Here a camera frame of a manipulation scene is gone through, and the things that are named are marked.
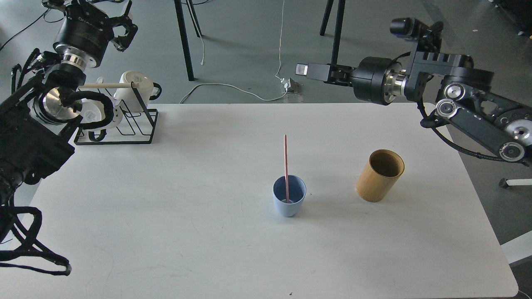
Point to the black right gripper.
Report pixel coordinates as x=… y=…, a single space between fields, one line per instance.
x=376 y=80

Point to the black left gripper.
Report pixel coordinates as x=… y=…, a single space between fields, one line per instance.
x=88 y=29

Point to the blue plastic cup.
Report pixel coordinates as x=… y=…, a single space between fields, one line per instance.
x=297 y=192

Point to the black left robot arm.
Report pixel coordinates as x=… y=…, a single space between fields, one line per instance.
x=45 y=109

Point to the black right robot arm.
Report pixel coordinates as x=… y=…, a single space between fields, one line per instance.
x=447 y=89

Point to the bamboo wooden cup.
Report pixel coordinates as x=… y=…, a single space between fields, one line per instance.
x=381 y=172

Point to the grey power plug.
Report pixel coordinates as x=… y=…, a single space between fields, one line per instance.
x=290 y=85

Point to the black table leg left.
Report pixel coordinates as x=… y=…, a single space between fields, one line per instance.
x=179 y=11

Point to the black table leg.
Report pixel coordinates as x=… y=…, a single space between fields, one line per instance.
x=179 y=11
x=338 y=26

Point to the white mug upper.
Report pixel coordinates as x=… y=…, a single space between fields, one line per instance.
x=139 y=91

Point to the white mug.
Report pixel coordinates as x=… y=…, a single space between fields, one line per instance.
x=93 y=111
x=139 y=91

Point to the black table leg right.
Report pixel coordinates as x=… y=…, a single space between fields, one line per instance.
x=338 y=26

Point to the white mug lower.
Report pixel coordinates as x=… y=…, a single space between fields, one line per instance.
x=93 y=111

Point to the wooden rack handle rod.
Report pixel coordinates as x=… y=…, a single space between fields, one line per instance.
x=108 y=85

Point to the black wire mug rack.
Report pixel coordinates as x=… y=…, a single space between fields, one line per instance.
x=134 y=129

